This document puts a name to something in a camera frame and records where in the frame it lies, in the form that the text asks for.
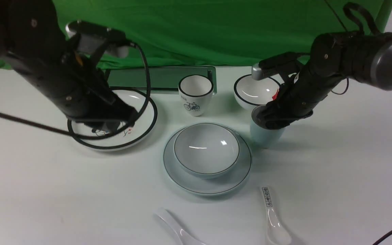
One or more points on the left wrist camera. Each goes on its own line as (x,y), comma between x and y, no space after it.
(96,40)

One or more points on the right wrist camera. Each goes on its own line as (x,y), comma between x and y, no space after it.
(283,65)

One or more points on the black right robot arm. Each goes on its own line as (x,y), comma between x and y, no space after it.
(333,57)

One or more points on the white bicycle cup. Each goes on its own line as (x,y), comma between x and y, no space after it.
(196,93)

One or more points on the white cartoon plate black rim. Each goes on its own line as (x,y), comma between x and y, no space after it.
(129,137)

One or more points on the green tray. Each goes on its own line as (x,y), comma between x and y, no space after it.
(164,79)

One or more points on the white spoon with characters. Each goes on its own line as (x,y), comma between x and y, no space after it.
(276,233)

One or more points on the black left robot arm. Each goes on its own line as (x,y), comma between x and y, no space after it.
(64,69)

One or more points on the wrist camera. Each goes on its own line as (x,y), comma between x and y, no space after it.
(96,40)
(283,65)

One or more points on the light blue cup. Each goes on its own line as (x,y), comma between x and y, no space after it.
(263,134)

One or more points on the green backdrop cloth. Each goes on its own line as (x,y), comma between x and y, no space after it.
(212,32)

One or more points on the white black-rimmed bowl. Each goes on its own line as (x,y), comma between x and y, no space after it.
(250,93)

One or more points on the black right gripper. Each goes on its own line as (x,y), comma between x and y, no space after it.
(295,101)

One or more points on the light blue plate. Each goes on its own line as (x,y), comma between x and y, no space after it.
(214,184)

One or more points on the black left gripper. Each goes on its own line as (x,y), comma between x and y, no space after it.
(92,101)

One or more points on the light blue bowl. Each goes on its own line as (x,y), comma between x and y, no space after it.
(206,149)

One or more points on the plain white spoon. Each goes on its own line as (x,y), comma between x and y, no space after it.
(183,237)

